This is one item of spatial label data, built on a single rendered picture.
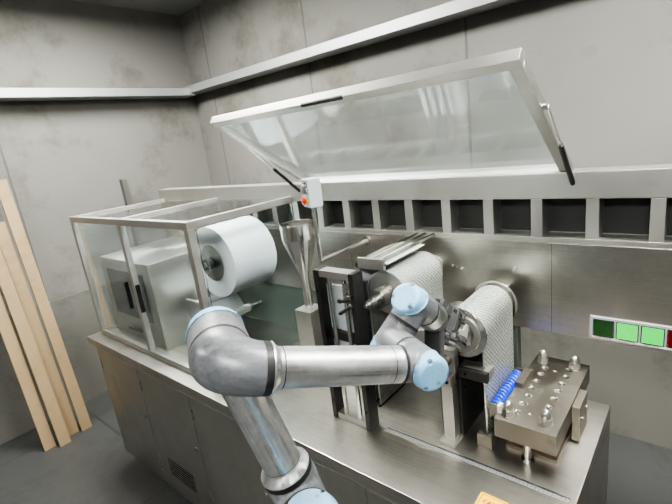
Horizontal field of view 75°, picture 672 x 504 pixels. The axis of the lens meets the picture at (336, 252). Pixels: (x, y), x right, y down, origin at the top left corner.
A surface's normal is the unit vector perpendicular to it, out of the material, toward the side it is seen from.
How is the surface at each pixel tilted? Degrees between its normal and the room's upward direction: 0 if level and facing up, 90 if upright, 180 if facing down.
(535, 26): 90
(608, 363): 90
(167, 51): 90
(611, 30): 90
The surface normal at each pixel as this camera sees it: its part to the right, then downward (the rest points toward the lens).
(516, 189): -0.64, 0.27
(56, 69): 0.77, 0.07
